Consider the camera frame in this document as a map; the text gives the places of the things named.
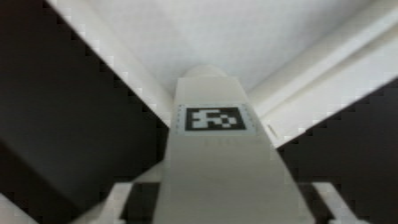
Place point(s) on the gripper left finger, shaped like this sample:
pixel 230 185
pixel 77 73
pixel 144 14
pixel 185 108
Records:
pixel 126 208

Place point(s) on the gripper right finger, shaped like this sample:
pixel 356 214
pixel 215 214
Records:
pixel 327 205

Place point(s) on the white desk leg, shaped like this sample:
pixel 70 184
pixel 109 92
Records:
pixel 13 216
pixel 226 182

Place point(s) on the white desk top panel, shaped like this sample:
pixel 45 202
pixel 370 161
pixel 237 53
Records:
pixel 274 41

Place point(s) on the white front fence bar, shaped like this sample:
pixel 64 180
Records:
pixel 352 81

